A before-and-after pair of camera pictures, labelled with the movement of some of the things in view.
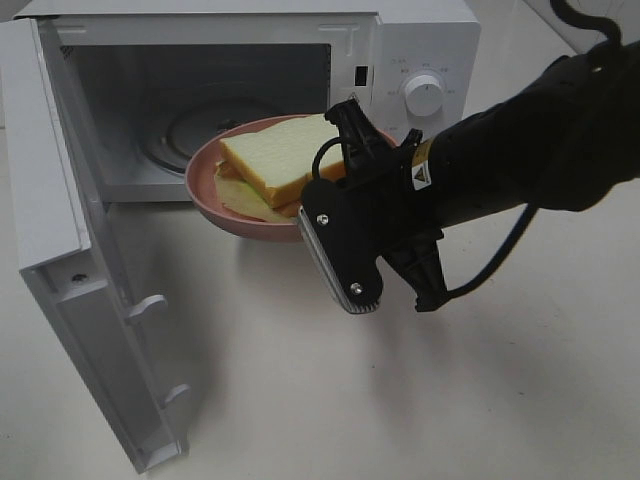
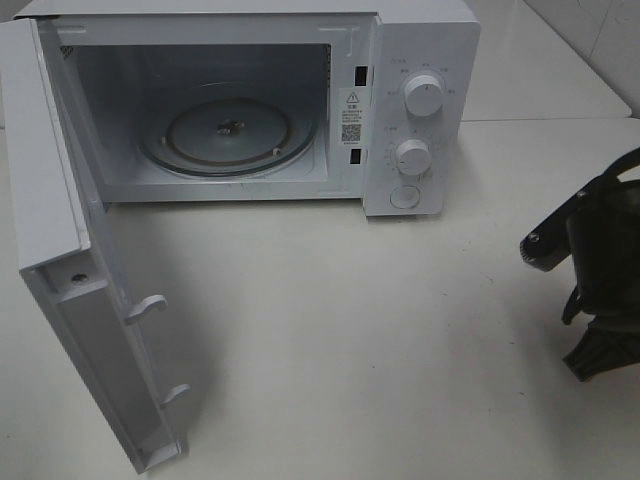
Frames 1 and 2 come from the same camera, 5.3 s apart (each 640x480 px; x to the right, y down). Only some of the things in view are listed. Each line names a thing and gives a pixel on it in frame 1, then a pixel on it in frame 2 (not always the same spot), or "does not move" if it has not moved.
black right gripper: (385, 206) -> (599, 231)
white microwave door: (54, 232) does not move
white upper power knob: (423, 95) does not move
